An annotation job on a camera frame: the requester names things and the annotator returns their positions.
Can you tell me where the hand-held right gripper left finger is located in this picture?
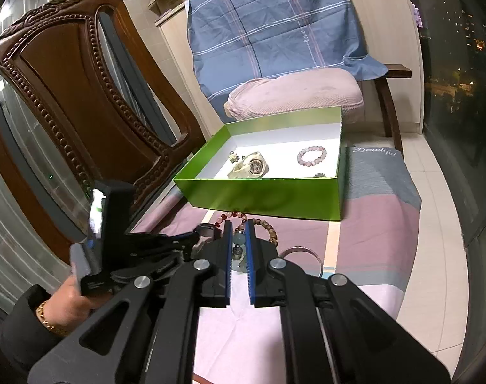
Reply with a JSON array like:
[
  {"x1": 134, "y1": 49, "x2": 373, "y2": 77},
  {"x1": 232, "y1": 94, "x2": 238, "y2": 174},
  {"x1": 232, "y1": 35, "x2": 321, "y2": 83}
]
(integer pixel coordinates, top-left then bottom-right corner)
[{"x1": 27, "y1": 222, "x2": 232, "y2": 384}]

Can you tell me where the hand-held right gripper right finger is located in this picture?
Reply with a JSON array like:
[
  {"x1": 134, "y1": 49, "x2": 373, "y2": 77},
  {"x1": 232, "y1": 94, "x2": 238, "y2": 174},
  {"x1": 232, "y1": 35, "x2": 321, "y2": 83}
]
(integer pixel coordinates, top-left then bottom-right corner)
[{"x1": 245, "y1": 221, "x2": 451, "y2": 384}]

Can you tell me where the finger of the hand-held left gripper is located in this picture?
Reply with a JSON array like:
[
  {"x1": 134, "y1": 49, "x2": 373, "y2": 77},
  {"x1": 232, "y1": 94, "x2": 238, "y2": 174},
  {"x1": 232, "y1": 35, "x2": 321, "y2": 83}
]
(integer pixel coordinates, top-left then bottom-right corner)
[
  {"x1": 125, "y1": 225, "x2": 224, "y2": 254},
  {"x1": 111, "y1": 249, "x2": 190, "y2": 285}
]

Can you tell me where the green jade bead bracelet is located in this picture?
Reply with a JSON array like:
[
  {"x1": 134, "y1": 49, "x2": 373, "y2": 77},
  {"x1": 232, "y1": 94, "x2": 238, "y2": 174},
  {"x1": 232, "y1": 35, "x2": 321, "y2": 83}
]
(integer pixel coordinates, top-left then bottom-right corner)
[{"x1": 232, "y1": 228, "x2": 247, "y2": 275}]

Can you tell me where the dark red bead bracelet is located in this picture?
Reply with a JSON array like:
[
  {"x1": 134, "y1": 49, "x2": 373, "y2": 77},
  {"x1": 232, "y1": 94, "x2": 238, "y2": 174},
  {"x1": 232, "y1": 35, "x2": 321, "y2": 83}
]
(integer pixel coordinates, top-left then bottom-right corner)
[{"x1": 215, "y1": 211, "x2": 247, "y2": 228}]

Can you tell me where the green cardboard box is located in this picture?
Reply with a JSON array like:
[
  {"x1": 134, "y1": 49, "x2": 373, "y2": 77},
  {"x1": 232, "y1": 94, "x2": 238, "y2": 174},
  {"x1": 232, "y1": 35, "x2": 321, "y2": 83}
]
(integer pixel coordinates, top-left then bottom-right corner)
[{"x1": 173, "y1": 106, "x2": 348, "y2": 220}]

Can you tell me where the white wristwatch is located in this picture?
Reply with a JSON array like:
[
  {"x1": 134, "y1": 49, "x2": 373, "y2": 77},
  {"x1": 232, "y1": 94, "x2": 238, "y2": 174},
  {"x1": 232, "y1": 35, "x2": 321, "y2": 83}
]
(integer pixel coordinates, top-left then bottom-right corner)
[{"x1": 227, "y1": 150, "x2": 270, "y2": 179}]

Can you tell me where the light pink bead bracelet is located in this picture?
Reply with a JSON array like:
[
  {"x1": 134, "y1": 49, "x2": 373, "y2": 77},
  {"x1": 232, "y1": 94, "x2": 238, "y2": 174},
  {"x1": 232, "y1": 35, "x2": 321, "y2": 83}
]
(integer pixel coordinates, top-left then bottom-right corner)
[{"x1": 297, "y1": 147, "x2": 331, "y2": 167}]

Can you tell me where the person's left forearm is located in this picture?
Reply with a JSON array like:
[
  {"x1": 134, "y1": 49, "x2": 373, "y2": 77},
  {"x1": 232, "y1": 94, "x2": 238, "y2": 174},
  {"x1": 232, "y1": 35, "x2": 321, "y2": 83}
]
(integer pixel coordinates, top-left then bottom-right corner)
[{"x1": 0, "y1": 284, "x2": 68, "y2": 384}]

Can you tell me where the person's left hand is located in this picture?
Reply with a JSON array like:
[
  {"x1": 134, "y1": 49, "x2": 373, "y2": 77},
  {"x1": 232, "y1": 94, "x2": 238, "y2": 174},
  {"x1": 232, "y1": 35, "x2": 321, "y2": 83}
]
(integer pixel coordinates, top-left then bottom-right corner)
[{"x1": 47, "y1": 277, "x2": 113, "y2": 331}]

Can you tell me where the silver bangle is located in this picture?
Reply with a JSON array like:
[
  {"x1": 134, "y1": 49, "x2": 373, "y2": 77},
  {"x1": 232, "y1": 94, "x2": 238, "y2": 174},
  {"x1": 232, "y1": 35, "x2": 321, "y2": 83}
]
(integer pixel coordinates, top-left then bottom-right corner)
[{"x1": 282, "y1": 246, "x2": 324, "y2": 276}]

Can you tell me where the carved wooden chair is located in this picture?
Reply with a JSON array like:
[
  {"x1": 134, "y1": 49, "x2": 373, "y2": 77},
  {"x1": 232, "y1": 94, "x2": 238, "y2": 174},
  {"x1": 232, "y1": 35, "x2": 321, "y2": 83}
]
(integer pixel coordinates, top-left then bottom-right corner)
[{"x1": 0, "y1": 0, "x2": 206, "y2": 265}]

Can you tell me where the pink cushion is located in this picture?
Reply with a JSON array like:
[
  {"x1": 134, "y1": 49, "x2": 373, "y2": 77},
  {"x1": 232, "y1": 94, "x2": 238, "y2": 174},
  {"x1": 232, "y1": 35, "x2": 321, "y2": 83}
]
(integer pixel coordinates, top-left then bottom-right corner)
[{"x1": 224, "y1": 68, "x2": 365, "y2": 123}]

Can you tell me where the wooden armchair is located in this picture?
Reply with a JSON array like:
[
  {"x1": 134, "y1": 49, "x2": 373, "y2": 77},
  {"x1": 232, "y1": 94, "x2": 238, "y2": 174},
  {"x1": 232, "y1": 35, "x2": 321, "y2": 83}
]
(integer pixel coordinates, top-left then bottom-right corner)
[{"x1": 359, "y1": 64, "x2": 412, "y2": 156}]

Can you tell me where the blue plaid sheet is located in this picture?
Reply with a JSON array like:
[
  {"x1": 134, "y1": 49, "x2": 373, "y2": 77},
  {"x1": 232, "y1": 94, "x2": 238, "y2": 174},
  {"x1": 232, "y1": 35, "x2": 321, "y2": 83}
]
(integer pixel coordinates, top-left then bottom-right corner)
[{"x1": 186, "y1": 0, "x2": 388, "y2": 116}]

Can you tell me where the brown wooden bead bracelet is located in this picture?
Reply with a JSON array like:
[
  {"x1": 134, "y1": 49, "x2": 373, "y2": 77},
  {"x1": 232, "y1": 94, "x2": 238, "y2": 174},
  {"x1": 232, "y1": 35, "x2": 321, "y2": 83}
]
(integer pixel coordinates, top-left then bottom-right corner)
[{"x1": 249, "y1": 218, "x2": 278, "y2": 244}]

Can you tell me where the gold chain bracelet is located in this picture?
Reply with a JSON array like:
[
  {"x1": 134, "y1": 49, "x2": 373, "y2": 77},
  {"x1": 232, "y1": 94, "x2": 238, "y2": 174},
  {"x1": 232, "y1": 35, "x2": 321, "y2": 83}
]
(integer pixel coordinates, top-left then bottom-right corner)
[{"x1": 36, "y1": 301, "x2": 70, "y2": 336}]

